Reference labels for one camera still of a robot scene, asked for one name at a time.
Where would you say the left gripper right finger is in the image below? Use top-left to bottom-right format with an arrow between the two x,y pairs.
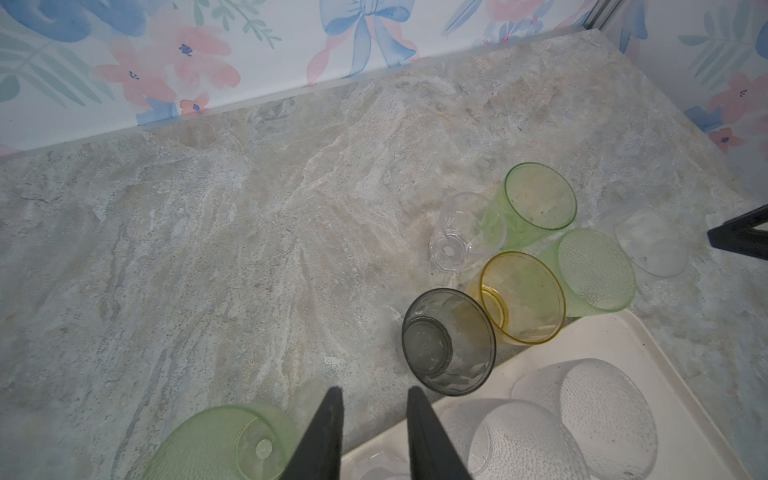
406,386 -> 471,480

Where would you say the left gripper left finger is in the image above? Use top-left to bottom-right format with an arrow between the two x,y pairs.
282,386 -> 344,480

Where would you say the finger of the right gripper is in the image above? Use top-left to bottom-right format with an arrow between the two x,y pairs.
707,204 -> 768,260

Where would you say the clear textured tumbler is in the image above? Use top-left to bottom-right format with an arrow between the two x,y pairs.
439,399 -> 590,479

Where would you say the light green textured tumbler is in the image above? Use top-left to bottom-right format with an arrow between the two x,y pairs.
537,228 -> 636,317
143,403 -> 298,479

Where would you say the clear smooth tall tumbler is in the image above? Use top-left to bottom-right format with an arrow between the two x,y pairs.
511,358 -> 658,479

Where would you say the frosted clear tumbler back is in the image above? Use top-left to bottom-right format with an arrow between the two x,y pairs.
612,204 -> 689,283

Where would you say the dark grey glass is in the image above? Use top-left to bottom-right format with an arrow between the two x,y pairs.
401,288 -> 497,397

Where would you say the yellow glass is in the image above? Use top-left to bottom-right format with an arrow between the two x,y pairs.
466,251 -> 566,346

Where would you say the bright green smooth tumbler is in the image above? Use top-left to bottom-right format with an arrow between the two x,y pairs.
480,162 -> 578,252

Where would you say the small clear glass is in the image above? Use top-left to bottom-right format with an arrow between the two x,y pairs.
429,192 -> 508,272

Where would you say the right aluminium corner post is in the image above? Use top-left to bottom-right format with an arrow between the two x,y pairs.
582,0 -> 624,30

